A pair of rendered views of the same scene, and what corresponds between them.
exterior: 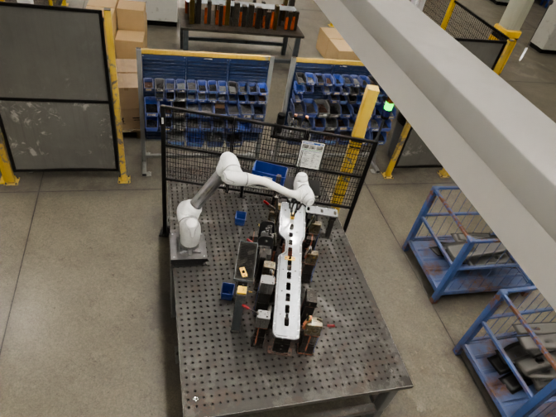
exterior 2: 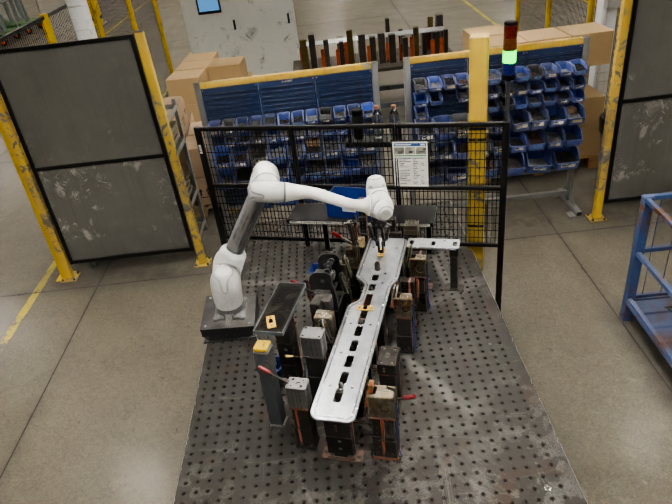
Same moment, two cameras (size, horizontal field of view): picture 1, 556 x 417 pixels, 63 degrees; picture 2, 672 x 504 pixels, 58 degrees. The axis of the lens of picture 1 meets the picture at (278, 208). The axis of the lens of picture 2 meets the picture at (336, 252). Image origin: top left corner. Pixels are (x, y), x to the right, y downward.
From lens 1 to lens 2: 1.25 m
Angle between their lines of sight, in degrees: 20
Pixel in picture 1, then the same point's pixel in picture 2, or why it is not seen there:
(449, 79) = not seen: outside the picture
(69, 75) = (110, 126)
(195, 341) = (212, 440)
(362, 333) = (498, 425)
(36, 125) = (85, 198)
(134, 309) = (180, 422)
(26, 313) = (43, 430)
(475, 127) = not seen: outside the picture
